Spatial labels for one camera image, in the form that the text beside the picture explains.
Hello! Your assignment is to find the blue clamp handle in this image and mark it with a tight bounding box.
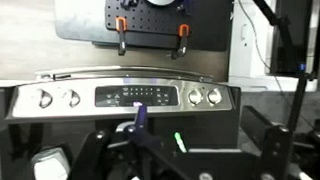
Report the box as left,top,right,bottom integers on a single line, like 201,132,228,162
176,0,194,12

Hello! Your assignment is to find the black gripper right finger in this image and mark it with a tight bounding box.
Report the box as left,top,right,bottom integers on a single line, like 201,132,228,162
240,105,292,180

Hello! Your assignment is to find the grey metal table plate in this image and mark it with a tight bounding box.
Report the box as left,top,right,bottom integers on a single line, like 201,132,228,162
54,0,108,43

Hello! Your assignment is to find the black pegboard base plate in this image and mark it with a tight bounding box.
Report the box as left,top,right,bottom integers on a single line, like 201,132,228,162
104,0,233,53

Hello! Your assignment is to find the blue handled tool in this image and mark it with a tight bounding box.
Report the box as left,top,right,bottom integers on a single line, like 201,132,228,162
127,102,149,134

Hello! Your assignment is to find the thin black cable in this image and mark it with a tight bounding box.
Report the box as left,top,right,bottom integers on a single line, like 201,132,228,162
236,0,288,101

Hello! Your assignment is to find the green marker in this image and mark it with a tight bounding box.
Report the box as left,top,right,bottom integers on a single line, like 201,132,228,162
173,131,189,154

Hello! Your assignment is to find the black stand pole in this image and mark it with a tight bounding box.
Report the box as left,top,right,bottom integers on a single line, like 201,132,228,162
286,70,310,135

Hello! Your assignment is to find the orange black clamp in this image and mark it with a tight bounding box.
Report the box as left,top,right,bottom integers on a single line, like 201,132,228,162
114,16,129,57
171,23,191,61

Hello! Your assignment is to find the grey round pan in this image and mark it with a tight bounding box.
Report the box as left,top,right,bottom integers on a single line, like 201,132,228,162
30,146,72,180

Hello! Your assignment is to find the silver stove knob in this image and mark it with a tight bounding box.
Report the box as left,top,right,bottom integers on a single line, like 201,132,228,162
207,87,224,106
66,89,82,109
38,89,54,109
187,88,204,107

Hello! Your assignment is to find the black glass cooktop stove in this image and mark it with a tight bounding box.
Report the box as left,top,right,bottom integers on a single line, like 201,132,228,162
0,64,244,180

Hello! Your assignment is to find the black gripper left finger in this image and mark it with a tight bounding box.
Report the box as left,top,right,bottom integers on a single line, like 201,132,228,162
68,129,115,180

